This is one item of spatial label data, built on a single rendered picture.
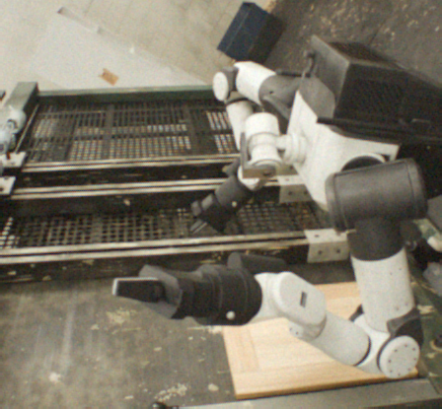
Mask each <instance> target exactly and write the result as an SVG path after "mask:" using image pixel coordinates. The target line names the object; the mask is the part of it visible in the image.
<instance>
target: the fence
mask: <svg viewBox="0 0 442 409"><path fill-rule="evenodd" d="M438 400H439V396H438V395H437V393H436V391H435V390H434V387H433V386H432V384H431V383H430V381H429V379H428V378H421V379H415V380H409V381H402V382H395V383H386V384H378V385H370V386H362V387H354V388H347V389H339V390H331V391H322V392H314V393H306V394H298V395H290V396H281V397H273V398H266V399H258V400H250V401H241V402H233V403H226V404H217V405H200V406H192V407H185V408H180V409H435V408H436V405H437V403H438Z"/></svg>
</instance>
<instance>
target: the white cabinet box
mask: <svg viewBox="0 0 442 409"><path fill-rule="evenodd" d="M28 70H30V71H32V72H34V73H35V74H37V75H41V76H42V77H43V78H45V79H47V80H49V81H50V82H52V83H56V84H58V85H59V86H61V87H63V88H65V89H67V90H73V89H97V88H139V87H144V86H182V85H208V84H206V83H204V82H203V81H201V80H197V79H195V78H194V77H192V76H191V75H189V74H188V73H187V72H185V71H183V70H182V69H178V68H176V67H175V66H174V65H172V64H170V63H168V62H167V61H165V60H163V59H160V58H159V57H157V56H155V55H153V54H152V53H150V52H148V51H147V50H144V49H142V48H140V47H138V46H137V45H136V44H134V43H132V42H129V41H127V40H125V39H124V38H123V37H121V36H119V35H115V34H114V33H112V32H110V31H109V30H107V29H104V28H102V27H101V26H99V25H97V24H95V23H94V22H91V21H89V20H88V19H86V18H85V17H83V16H81V15H78V14H76V13H75V12H74V11H72V10H70V9H67V8H66V7H64V6H62V5H60V6H59V7H58V8H57V9H56V11H55V12H54V13H53V15H52V18H51V20H50V22H49V23H48V25H47V28H46V30H45V32H44V33H43V36H42V38H41V40H40V42H39V46H38V48H37V51H36V53H35V55H34V57H33V59H32V61H31V64H30V66H29V67H28Z"/></svg>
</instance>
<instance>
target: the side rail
mask: <svg viewBox="0 0 442 409"><path fill-rule="evenodd" d="M37 99H38V105H49V104H64V103H84V102H138V101H153V100H190V99H218V98H217V97H216V96H215V93H214V91H213V85H182V86H144V87H139V88H97V89H73V90H57V91H39V93H38V95H37Z"/></svg>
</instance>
